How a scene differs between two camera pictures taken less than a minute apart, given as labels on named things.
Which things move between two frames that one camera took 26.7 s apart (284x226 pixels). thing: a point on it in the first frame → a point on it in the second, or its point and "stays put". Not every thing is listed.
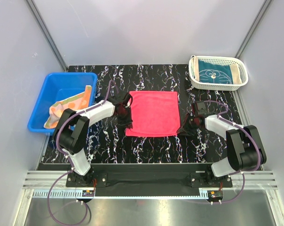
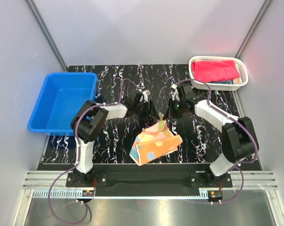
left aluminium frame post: [47, 35] stays put
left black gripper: [127, 123] → [150, 114]
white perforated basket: [217, 73] stays put
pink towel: [154, 114] → [206, 71]
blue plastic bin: [59, 87] stays put
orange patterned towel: [74, 102] → [153, 141]
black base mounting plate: [149, 177] stays put
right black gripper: [185, 130] → [169, 113]
